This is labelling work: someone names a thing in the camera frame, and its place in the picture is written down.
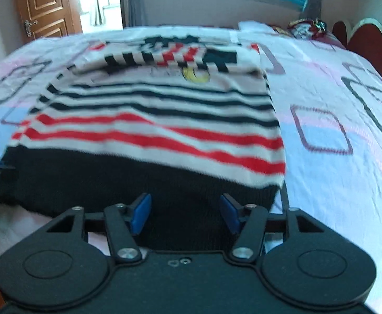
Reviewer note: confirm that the folded red patterned blanket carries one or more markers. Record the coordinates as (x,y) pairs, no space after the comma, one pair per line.
(282,31)

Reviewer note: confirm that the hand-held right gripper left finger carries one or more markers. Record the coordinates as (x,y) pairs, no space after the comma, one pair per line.
(141,214)

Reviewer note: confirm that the brown wooden door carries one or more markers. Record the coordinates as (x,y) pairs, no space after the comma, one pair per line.
(47,3)

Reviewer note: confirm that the colourful shiny bundle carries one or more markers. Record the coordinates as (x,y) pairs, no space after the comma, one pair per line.
(319,25)

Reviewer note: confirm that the folded white blanket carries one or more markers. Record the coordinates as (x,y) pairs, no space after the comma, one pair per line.
(255,26)

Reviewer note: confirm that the bed with patterned sheet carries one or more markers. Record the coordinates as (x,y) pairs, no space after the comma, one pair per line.
(325,157)

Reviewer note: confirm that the checked striped pillow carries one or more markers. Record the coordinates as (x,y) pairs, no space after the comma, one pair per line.
(309,34)

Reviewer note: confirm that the striped knit sweater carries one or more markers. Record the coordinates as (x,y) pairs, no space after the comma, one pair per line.
(151,127)

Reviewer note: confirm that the white sheer curtain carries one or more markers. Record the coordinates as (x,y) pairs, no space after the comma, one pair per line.
(96,0)

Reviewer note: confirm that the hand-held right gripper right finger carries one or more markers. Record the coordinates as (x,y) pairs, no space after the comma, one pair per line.
(230,214)

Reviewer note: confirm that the red headboard with white trim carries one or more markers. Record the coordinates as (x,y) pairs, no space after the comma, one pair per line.
(371,49)

